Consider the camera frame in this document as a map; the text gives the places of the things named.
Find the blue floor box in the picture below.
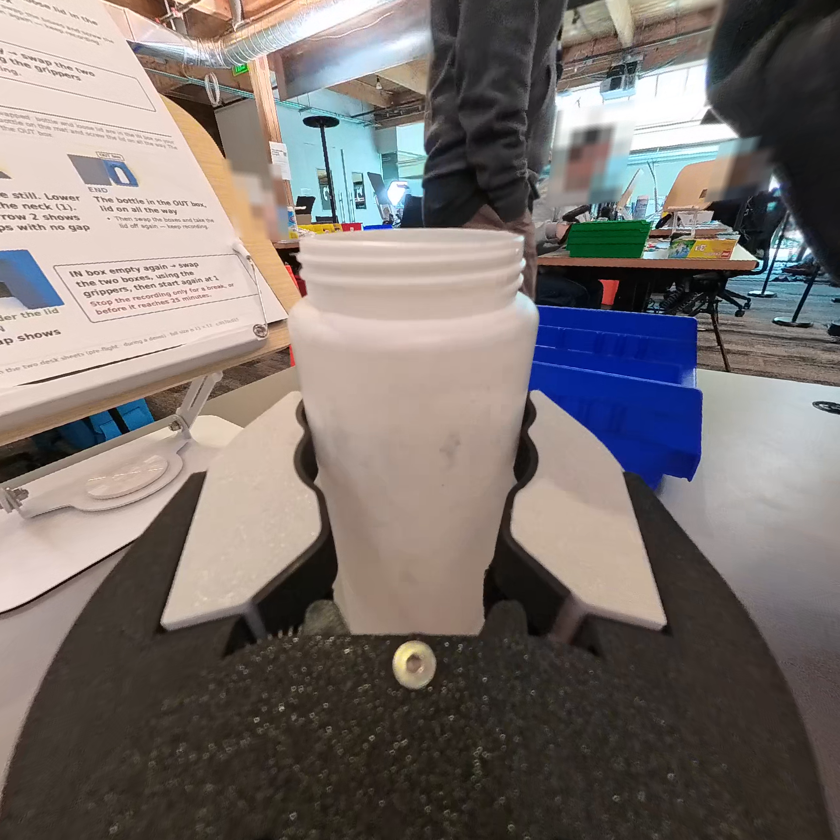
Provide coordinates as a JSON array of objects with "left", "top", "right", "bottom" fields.
[{"left": 59, "top": 400, "right": 155, "bottom": 455}]

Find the background wooden desk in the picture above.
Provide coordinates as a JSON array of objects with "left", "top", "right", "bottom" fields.
[{"left": 535, "top": 243, "right": 759, "bottom": 312}]

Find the yellow printed carton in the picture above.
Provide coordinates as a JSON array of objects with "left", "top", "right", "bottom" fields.
[{"left": 668, "top": 238, "right": 740, "bottom": 259}]

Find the white stand base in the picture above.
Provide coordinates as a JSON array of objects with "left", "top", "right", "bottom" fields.
[{"left": 0, "top": 371, "right": 244, "bottom": 614}]

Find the ceiling projector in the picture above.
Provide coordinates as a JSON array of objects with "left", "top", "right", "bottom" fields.
[{"left": 600, "top": 59, "right": 641, "bottom": 101}]

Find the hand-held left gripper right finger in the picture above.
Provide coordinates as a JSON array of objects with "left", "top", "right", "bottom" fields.
[{"left": 486, "top": 390, "right": 668, "bottom": 641}]

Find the black office chair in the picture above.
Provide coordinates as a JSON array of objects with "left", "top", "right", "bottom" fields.
[{"left": 709, "top": 190, "right": 788, "bottom": 316}]

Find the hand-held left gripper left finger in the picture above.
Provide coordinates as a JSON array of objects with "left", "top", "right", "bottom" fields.
[{"left": 161, "top": 392, "right": 337, "bottom": 632}]

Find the green storage bin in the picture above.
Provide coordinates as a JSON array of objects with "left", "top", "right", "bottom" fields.
[{"left": 564, "top": 220, "right": 652, "bottom": 258}]

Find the printed instruction sheet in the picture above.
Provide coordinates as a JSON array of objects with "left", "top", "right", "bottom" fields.
[{"left": 0, "top": 0, "right": 270, "bottom": 388}]

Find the white plastic bottle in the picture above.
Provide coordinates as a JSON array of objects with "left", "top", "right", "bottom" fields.
[{"left": 287, "top": 227, "right": 540, "bottom": 635}]

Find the blue storage bin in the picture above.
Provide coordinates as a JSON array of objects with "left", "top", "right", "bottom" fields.
[{"left": 528, "top": 305, "right": 703, "bottom": 490}]

